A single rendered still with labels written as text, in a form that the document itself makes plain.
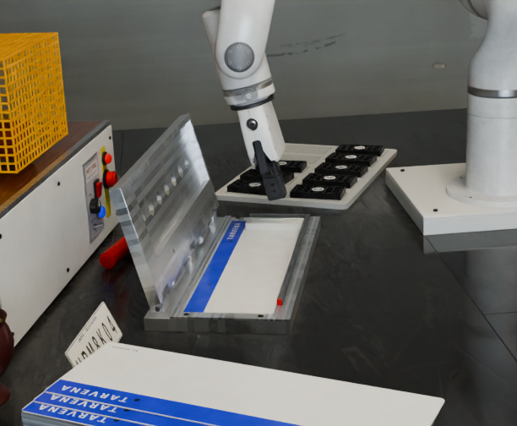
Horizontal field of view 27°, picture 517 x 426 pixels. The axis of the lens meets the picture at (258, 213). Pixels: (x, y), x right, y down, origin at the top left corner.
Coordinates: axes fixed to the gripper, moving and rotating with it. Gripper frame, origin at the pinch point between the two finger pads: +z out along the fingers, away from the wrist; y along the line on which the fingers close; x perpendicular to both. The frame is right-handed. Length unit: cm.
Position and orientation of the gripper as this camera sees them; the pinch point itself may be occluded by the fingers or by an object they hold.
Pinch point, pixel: (274, 187)
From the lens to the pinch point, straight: 180.6
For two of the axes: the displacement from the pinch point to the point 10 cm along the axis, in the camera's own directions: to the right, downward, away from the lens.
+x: -9.5, 2.0, 2.2
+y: 1.5, -3.2, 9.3
